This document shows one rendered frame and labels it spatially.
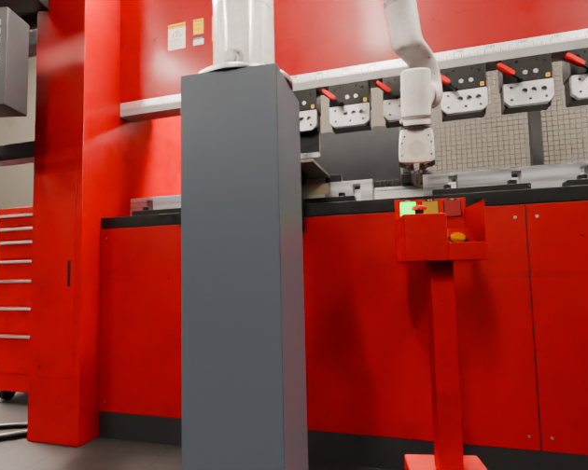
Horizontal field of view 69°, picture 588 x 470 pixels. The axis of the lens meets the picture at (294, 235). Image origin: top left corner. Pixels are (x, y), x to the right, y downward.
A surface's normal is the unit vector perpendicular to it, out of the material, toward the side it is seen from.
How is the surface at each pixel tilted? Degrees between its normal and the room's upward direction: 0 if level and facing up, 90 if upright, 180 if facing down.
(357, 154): 90
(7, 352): 90
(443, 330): 90
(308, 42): 90
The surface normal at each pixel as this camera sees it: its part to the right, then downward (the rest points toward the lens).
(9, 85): 1.00, -0.03
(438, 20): -0.29, -0.07
